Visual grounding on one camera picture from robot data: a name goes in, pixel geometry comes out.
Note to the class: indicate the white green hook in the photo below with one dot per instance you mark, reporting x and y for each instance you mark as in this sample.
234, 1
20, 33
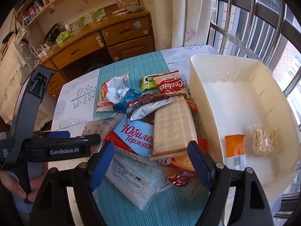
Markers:
100, 42

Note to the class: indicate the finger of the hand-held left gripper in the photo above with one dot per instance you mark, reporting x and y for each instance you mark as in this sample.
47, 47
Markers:
82, 140
58, 134

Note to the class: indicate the grey pouch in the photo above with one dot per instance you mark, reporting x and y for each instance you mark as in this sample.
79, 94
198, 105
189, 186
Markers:
136, 8

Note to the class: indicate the beige wafer pack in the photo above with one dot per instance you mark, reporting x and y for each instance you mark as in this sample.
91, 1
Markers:
169, 131

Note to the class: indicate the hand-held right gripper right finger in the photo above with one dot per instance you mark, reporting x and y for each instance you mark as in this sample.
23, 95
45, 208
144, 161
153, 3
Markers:
199, 167

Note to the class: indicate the white lace cloth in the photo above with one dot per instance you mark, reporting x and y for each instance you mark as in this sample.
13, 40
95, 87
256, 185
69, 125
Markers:
14, 75

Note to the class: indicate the blue candy wrapper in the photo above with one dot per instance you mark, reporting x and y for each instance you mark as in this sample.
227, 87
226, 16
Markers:
128, 101

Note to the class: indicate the printed cardboard box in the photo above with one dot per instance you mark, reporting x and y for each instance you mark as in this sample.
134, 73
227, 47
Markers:
127, 0

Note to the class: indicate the clear crinkled wrapper pack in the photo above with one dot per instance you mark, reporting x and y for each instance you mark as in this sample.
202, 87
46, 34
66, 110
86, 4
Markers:
103, 127

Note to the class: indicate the green tissue pack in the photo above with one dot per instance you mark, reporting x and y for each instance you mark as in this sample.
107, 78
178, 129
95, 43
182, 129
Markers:
63, 37

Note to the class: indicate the white charger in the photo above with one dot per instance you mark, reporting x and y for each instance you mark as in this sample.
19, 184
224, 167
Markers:
44, 51

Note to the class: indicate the teal table runner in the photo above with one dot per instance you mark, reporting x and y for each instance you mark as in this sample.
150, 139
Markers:
141, 61

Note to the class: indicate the red silver seaweed packet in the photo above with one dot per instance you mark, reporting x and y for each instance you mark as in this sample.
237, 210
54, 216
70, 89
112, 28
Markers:
145, 108

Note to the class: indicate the white pale blue packet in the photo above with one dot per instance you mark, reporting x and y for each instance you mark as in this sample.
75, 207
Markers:
131, 181

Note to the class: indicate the leaf print tablecloth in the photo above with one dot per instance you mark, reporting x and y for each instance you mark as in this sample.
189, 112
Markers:
75, 94

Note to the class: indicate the small white bottle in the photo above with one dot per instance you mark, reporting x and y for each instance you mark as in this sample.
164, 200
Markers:
68, 27

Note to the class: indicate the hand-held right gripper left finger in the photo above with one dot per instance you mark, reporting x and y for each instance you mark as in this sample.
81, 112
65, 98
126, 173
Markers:
103, 167

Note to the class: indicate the red foil snack packet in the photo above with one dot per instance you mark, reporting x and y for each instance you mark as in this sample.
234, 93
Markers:
183, 180

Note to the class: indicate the green print card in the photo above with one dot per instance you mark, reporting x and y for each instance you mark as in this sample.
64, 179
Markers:
96, 14
78, 23

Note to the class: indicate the white plastic bin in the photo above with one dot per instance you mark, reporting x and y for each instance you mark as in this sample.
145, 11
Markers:
235, 98

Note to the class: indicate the wooden desk with drawers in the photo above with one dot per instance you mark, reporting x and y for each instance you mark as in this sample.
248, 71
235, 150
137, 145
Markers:
89, 49

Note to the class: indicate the red cookie packet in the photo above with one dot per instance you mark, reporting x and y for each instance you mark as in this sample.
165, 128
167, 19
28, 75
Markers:
169, 84

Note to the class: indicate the metal window railing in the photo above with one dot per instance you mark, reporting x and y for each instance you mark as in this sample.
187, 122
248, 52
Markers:
254, 16

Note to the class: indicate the clear bag of nuts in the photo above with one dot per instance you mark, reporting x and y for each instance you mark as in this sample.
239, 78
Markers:
264, 141

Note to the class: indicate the row of books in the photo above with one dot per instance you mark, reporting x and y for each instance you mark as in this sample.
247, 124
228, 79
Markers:
34, 9

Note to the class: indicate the black floral tin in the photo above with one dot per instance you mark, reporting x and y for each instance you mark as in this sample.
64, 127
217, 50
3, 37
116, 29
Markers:
54, 34

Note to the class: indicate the orange white snack packet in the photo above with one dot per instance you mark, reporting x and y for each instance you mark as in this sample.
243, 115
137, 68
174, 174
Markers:
235, 146

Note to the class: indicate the blue red biscuit pack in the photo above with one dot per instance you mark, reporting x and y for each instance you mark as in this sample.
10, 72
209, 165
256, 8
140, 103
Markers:
134, 136

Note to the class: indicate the wooden desk shelf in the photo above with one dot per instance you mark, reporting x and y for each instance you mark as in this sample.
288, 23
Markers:
58, 2

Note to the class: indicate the person's left hand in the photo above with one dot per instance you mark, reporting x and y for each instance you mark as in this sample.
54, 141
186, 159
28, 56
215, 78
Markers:
11, 183

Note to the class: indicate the cream curtain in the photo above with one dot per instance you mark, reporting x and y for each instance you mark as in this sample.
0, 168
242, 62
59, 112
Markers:
164, 16

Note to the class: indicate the green snack packet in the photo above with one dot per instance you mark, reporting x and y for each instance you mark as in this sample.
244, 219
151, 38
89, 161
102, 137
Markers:
147, 82

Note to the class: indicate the white red fruit chip packet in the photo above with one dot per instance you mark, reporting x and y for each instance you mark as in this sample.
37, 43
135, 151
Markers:
112, 91

